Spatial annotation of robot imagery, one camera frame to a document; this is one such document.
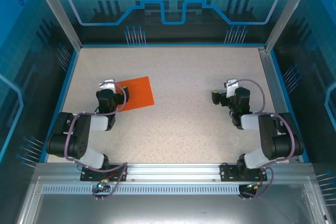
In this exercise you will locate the orange paper sheet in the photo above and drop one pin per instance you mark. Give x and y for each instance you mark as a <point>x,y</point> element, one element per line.
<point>139,93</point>

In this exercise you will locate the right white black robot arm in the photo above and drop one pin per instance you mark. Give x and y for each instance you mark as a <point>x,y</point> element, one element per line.
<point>267,140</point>

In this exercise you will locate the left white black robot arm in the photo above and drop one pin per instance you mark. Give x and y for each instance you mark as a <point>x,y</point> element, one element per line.
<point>56,142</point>

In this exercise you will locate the connector plug with green light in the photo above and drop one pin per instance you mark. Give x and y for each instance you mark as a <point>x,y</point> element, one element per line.
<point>252,186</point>
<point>102,185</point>

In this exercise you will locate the grey metal panel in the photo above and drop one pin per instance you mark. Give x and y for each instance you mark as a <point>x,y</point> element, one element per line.
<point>168,208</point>

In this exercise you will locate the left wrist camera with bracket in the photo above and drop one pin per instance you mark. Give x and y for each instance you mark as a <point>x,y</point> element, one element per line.
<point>107,83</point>

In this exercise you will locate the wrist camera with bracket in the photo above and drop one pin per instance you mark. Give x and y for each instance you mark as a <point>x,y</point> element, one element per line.
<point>231,83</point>
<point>107,83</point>

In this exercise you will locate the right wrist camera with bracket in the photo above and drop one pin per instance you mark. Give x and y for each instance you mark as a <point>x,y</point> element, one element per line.
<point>231,83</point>

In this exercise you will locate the aluminium side rail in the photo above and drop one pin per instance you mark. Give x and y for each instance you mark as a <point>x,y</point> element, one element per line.
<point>277,103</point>

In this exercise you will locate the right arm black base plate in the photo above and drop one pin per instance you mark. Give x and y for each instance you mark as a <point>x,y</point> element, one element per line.
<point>228,172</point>

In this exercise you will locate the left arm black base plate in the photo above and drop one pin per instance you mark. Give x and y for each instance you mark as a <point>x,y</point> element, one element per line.
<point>89,175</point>

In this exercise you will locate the long aluminium mounting rail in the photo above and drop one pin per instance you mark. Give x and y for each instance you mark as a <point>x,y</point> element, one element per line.
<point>173,171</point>

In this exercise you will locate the aluminium corner post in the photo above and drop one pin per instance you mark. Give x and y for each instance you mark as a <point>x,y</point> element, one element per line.
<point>58,11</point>
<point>285,11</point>

